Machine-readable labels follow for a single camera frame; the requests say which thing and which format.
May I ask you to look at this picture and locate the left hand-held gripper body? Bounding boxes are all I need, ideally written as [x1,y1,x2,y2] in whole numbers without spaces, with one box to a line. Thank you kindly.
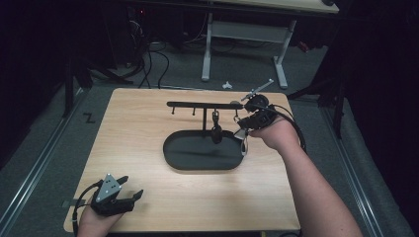
[89,173,136,217]

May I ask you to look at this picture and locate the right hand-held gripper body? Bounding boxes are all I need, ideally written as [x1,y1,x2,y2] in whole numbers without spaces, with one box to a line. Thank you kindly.
[240,78,280,132]

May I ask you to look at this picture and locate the white car key with keyring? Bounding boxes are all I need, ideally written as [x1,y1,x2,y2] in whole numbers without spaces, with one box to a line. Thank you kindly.
[232,113,249,158]

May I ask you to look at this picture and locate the black car key with clip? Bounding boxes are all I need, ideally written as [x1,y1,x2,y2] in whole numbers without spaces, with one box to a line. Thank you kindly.
[210,110,223,145]

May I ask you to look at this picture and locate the black key rack with tray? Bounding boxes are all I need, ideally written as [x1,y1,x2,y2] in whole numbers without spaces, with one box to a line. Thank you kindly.
[162,100,247,172]

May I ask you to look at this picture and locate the person's right hand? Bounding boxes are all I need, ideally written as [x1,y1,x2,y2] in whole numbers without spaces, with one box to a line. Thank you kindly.
[248,115,301,156]

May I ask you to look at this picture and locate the person's left hand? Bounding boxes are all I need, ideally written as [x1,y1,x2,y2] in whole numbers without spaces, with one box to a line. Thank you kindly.
[76,203,125,237]

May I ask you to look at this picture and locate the black metal stand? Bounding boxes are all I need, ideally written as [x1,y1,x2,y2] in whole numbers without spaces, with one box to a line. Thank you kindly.
[61,48,134,119]
[286,62,348,139]

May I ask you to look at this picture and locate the white-framed desk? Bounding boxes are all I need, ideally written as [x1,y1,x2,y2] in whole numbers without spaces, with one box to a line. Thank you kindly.
[201,0,341,91]

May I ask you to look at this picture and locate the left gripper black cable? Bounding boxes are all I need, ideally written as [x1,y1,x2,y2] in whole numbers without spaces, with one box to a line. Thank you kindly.
[72,179,104,237]

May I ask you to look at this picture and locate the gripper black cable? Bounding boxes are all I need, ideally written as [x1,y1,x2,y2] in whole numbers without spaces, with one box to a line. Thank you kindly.
[256,103,307,154]
[72,179,104,237]

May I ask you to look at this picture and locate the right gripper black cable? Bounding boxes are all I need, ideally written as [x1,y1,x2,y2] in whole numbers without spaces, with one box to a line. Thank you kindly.
[256,103,307,154]

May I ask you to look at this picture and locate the metal floor rail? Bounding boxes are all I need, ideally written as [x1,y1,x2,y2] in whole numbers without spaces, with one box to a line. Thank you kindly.
[0,88,87,233]
[319,107,387,237]

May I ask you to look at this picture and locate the black floor cables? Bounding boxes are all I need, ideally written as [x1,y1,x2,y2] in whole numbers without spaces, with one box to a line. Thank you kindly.
[129,19,171,90]

